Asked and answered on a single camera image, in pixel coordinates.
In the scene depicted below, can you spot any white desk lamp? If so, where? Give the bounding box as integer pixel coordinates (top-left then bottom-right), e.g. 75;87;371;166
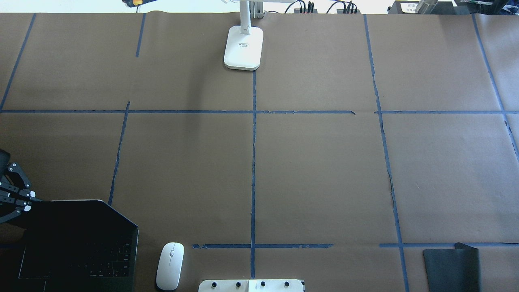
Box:
223;0;264;71

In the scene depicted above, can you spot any white computer mouse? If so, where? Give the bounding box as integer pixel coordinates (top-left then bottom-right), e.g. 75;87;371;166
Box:
156;242;184;291

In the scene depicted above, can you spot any grey laptop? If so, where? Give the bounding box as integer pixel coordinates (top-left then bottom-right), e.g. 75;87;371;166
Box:
1;200;139;292

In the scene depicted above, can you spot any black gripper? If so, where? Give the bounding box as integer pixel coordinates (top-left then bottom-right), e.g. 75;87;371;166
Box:
0;149;36;223

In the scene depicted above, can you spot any black mouse pad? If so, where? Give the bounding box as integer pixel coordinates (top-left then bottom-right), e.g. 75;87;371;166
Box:
422;243;482;292

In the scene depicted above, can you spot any steel cylinder weight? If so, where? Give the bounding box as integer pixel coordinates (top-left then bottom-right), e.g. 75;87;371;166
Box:
415;0;438;15

